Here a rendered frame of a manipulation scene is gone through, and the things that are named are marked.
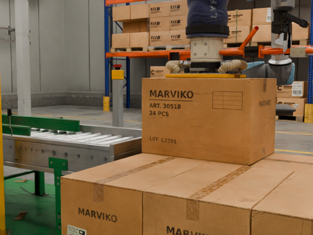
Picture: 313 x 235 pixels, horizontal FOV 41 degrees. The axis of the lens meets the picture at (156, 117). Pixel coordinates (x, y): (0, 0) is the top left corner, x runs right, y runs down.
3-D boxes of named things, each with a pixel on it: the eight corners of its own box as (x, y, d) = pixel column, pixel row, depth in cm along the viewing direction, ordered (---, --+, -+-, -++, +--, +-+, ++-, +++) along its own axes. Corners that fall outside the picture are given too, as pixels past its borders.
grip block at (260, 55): (242, 57, 203) (242, 45, 203) (248, 58, 212) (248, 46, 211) (259, 57, 199) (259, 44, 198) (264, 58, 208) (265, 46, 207)
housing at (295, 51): (289, 56, 194) (289, 47, 193) (292, 57, 199) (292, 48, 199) (305, 56, 190) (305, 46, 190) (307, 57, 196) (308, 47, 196)
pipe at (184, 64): (166, 71, 216) (166, 59, 215) (187, 71, 237) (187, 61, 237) (229, 70, 199) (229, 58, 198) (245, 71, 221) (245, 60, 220)
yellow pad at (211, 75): (165, 77, 214) (165, 68, 214) (173, 77, 223) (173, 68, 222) (227, 78, 198) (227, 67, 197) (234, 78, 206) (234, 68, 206)
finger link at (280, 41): (274, 52, 197) (276, 35, 199) (286, 52, 194) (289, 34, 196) (272, 50, 194) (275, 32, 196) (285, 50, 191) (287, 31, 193)
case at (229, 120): (141, 153, 222) (141, 78, 218) (177, 142, 256) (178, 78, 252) (249, 165, 190) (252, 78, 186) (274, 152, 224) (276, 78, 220)
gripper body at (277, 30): (275, 35, 204) (275, 10, 202) (293, 34, 199) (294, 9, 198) (271, 34, 197) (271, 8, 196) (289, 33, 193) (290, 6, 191)
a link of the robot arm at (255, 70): (242, 88, 296) (242, 63, 295) (267, 87, 291) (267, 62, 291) (241, 87, 281) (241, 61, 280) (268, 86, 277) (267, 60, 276)
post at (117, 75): (112, 201, 317) (111, 69, 307) (117, 199, 323) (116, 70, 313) (119, 202, 314) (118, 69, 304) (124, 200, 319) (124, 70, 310)
